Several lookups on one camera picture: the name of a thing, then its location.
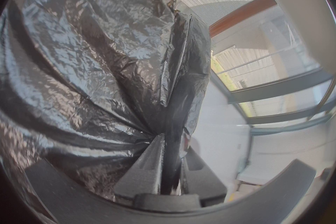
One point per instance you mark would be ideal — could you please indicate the white wooden-legged chair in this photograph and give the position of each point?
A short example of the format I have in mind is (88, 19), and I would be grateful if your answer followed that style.
(244, 15)

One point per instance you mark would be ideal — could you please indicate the window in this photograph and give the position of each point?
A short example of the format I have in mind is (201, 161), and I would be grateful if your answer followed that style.
(275, 91)

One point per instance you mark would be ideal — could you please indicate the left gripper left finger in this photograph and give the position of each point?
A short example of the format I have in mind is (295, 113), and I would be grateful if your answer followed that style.
(147, 167)

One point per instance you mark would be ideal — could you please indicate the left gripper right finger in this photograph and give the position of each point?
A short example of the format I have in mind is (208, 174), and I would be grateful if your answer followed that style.
(202, 181)

